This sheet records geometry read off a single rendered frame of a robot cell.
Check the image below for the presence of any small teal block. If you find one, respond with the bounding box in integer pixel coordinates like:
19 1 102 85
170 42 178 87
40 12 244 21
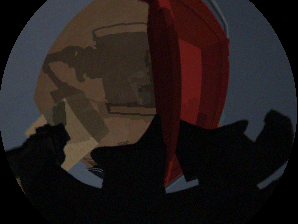
218 111 226 124

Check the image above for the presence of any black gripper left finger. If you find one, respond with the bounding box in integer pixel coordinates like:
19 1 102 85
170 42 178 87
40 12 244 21
90 115 168 186

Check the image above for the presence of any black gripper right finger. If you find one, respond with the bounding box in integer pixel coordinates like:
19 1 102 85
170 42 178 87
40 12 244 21
174 119 249 183

